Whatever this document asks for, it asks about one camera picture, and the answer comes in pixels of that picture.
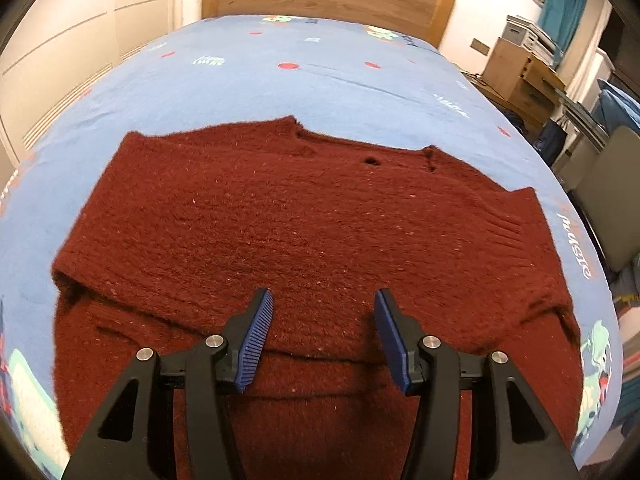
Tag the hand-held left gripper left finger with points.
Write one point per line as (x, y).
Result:
(256, 332)

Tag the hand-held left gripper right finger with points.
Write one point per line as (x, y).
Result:
(389, 332)

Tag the dark red knit sweater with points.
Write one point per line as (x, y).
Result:
(280, 220)

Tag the beige chair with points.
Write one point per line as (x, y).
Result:
(607, 200)

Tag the blue printed bed sheet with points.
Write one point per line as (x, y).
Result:
(280, 70)

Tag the wooden drawer cabinet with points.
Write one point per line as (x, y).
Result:
(522, 80)

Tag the grey storage box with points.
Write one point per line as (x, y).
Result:
(522, 32)

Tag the white wardrobe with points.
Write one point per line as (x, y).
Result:
(55, 35)

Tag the teal curtain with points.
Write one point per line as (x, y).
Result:
(565, 10)

